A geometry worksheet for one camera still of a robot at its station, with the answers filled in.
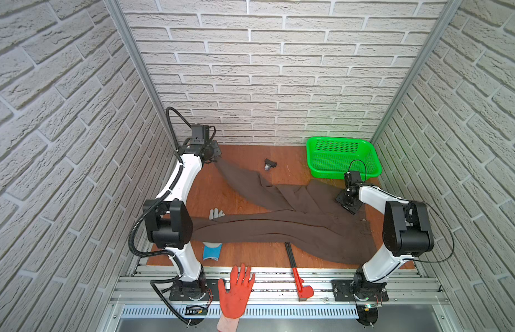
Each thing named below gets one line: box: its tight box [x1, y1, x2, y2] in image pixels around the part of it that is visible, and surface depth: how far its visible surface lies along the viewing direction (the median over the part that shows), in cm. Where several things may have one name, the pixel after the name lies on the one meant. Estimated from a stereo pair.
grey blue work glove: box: [202, 207, 225, 261], surface depth 85 cm
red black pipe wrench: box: [284, 241, 315, 301], surface depth 76 cm
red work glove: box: [216, 262, 255, 332], surface depth 72 cm
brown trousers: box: [191, 159, 379, 266], surface depth 89 cm
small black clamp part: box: [264, 158, 277, 171], surface depth 112 cm
